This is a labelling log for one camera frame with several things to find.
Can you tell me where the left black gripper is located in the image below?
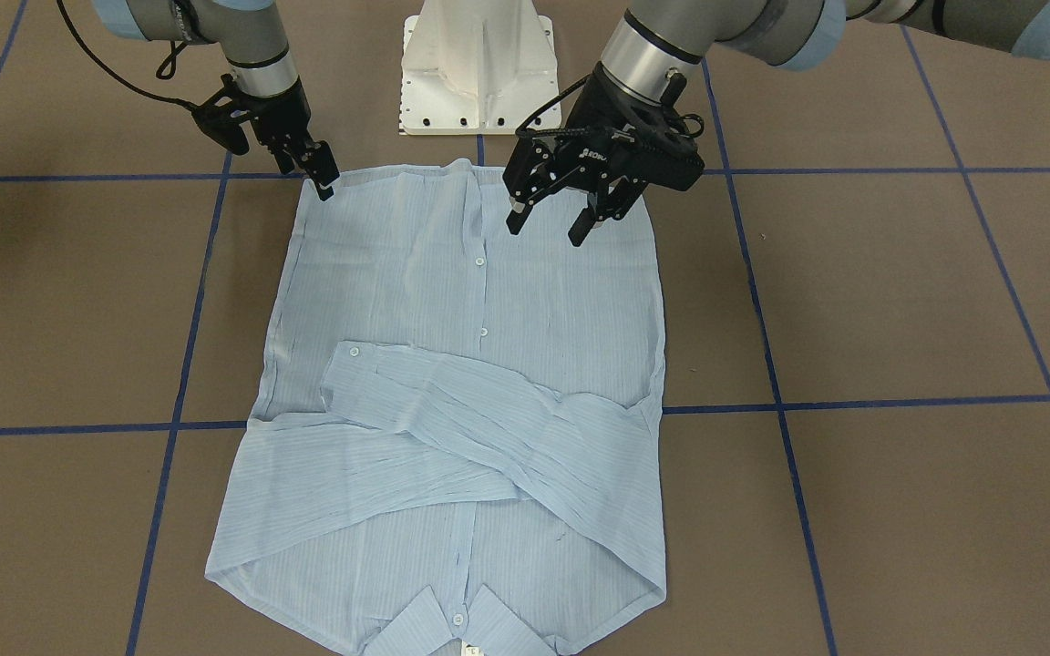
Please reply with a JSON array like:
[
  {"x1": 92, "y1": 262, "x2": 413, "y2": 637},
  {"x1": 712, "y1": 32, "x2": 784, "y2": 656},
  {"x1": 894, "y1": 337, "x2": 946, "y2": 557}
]
[{"x1": 502, "y1": 66, "x2": 705, "y2": 248}]

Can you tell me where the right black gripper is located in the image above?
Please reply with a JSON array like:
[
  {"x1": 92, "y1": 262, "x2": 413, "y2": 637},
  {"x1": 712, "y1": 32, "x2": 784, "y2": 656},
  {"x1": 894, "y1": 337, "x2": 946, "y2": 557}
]
[{"x1": 249, "y1": 80, "x2": 339, "y2": 202}]

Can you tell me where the light blue button-up shirt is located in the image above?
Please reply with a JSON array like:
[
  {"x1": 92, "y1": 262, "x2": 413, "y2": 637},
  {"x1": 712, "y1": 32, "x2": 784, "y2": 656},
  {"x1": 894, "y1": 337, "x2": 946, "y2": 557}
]
[{"x1": 205, "y1": 158, "x2": 667, "y2": 655}]

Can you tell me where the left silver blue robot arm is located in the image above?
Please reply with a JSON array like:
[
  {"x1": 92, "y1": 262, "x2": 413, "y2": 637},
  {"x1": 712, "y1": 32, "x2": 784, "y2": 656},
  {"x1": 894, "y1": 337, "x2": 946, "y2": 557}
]
[{"x1": 501, "y1": 1, "x2": 1050, "y2": 246}]

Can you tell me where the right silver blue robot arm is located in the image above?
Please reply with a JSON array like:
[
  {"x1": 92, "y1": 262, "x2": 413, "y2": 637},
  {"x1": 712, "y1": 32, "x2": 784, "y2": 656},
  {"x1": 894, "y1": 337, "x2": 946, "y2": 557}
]
[{"x1": 59, "y1": 1, "x2": 339, "y2": 200}]

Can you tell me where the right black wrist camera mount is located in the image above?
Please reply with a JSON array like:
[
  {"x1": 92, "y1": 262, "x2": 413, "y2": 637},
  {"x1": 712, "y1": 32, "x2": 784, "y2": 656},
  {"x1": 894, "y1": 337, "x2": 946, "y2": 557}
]
[{"x1": 188, "y1": 75, "x2": 253, "y2": 155}]

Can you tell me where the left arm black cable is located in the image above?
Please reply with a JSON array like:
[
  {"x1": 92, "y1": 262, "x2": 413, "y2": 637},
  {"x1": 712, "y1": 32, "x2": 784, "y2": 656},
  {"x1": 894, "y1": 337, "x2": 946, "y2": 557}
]
[{"x1": 515, "y1": 75, "x2": 706, "y2": 147}]

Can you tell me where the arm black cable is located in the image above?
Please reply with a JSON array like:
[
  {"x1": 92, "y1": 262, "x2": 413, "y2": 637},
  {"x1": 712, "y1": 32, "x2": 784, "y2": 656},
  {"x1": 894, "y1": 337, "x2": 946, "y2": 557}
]
[
  {"x1": 56, "y1": 0, "x2": 207, "y2": 110},
  {"x1": 515, "y1": 75, "x2": 706, "y2": 147}
]

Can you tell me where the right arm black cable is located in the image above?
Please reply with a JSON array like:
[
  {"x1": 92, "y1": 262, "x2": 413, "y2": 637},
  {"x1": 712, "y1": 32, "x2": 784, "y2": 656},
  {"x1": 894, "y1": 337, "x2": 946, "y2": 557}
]
[{"x1": 56, "y1": 0, "x2": 207, "y2": 110}]

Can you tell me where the white camera mast base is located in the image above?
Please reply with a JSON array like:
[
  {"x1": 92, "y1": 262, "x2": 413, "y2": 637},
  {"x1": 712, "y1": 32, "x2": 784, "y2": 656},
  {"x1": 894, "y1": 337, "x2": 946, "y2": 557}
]
[{"x1": 399, "y1": 1, "x2": 561, "y2": 136}]

